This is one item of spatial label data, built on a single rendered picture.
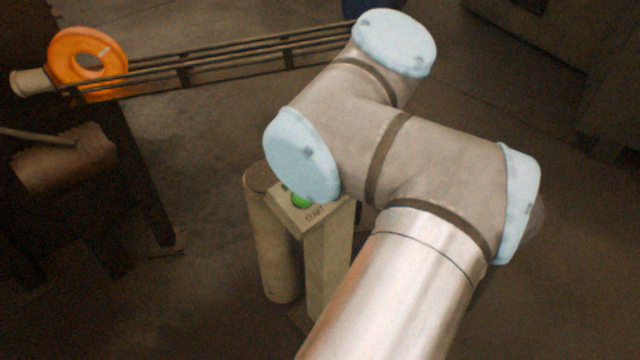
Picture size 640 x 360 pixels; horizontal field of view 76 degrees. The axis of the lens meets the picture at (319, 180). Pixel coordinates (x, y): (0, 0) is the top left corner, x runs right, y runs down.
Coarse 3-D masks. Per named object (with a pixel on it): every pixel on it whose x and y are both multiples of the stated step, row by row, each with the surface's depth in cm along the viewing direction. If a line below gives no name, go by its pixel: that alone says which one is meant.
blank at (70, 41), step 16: (64, 32) 87; (80, 32) 87; (96, 32) 89; (48, 48) 88; (64, 48) 88; (80, 48) 89; (96, 48) 89; (112, 48) 90; (64, 64) 91; (112, 64) 93; (64, 80) 94; (80, 80) 94
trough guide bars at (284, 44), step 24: (336, 24) 98; (192, 48) 97; (216, 48) 98; (240, 48) 99; (264, 48) 100; (288, 48) 94; (312, 48) 96; (336, 48) 96; (144, 72) 93; (192, 72) 95; (72, 96) 94
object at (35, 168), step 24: (48, 144) 100; (96, 144) 104; (24, 168) 96; (48, 168) 98; (72, 168) 101; (96, 168) 106; (48, 192) 100; (72, 192) 107; (72, 216) 110; (96, 216) 115; (96, 240) 120; (120, 264) 131
